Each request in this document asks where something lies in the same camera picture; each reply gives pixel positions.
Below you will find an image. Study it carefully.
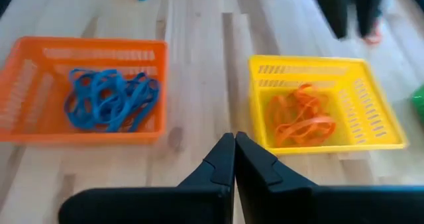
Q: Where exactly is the green plastic basket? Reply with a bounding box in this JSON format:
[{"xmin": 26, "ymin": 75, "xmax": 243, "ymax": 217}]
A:
[{"xmin": 410, "ymin": 84, "xmax": 424, "ymax": 121}]

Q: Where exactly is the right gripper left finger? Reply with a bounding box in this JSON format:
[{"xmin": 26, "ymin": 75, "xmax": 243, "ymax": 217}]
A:
[{"xmin": 58, "ymin": 133, "xmax": 237, "ymax": 224}]

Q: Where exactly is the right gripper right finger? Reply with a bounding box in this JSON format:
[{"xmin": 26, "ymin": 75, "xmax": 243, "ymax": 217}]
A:
[{"xmin": 235, "ymin": 131, "xmax": 424, "ymax": 224}]

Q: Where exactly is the yellow plastic basket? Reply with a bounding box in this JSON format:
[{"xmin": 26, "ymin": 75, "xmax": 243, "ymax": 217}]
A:
[{"xmin": 247, "ymin": 54, "xmax": 408, "ymax": 156}]

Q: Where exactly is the orange plastic basket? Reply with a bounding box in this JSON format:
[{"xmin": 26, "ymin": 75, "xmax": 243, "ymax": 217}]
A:
[{"xmin": 0, "ymin": 35, "xmax": 170, "ymax": 145}]

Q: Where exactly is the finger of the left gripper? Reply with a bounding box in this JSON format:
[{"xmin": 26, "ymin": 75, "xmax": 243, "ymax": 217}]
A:
[
  {"xmin": 304, "ymin": 0, "xmax": 354, "ymax": 40},
  {"xmin": 355, "ymin": 0, "xmax": 388, "ymax": 38}
]

